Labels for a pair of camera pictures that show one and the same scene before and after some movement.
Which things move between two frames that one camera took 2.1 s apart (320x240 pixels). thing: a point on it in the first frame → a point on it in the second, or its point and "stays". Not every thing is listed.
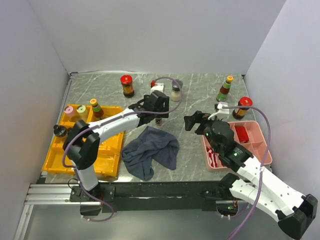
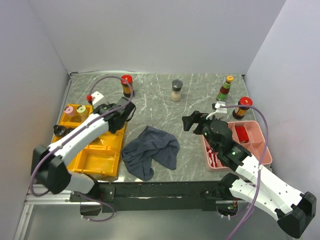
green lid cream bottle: (82, 112) stays
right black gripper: (198, 117) stays
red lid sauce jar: (239, 113) stays
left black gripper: (165, 107) → (108, 104)
